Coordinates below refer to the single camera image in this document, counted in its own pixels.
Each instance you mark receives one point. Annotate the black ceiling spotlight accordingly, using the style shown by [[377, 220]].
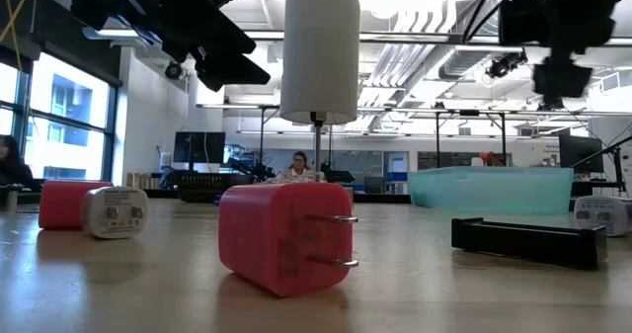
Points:
[[503, 66]]

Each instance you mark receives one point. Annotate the blue storage box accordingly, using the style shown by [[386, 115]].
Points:
[[397, 177]]

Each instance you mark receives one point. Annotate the small blue box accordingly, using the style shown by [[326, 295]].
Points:
[[216, 199]]

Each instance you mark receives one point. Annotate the large glass window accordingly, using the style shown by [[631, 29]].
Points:
[[69, 101]]

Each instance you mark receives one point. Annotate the pink wall charger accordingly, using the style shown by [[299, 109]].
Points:
[[59, 204], [276, 239]]

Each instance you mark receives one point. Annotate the black computer monitor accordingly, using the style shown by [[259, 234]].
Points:
[[197, 147], [580, 152]]

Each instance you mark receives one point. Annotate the black aluminium table frame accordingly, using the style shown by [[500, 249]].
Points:
[[380, 198]]

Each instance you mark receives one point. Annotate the long ceiling light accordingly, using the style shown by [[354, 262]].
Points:
[[108, 33]]

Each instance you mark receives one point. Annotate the person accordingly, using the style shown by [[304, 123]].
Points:
[[298, 162], [15, 165]]

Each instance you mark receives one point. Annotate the black rectangular tray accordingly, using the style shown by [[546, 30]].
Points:
[[528, 244]]

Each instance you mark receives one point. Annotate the teal translucent plastic tray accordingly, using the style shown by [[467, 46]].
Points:
[[494, 190]]

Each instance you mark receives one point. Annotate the purple and white wall charger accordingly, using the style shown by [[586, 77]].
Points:
[[600, 214]]

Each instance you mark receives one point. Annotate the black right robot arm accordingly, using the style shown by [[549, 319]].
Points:
[[558, 17]]

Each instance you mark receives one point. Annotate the white cylinder table lamp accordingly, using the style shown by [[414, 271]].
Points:
[[321, 51]]

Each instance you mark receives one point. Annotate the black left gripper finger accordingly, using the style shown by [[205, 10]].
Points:
[[217, 29], [227, 71]]

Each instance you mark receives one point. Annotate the black dome camera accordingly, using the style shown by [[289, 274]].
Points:
[[174, 71]]

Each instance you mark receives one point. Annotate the black plastic slotted basket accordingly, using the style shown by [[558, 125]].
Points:
[[207, 187]]

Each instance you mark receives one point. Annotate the green and white wall charger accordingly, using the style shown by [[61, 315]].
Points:
[[113, 214]]

